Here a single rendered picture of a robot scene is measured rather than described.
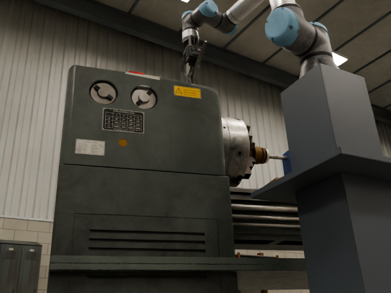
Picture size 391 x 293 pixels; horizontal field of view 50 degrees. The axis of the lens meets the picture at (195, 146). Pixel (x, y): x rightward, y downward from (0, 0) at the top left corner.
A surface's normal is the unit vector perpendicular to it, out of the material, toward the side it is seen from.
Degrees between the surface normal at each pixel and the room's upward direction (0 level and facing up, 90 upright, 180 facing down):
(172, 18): 180
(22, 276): 90
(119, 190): 90
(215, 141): 90
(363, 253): 90
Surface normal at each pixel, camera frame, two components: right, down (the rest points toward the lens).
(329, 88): 0.47, -0.39
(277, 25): -0.75, -0.11
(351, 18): 0.04, 0.91
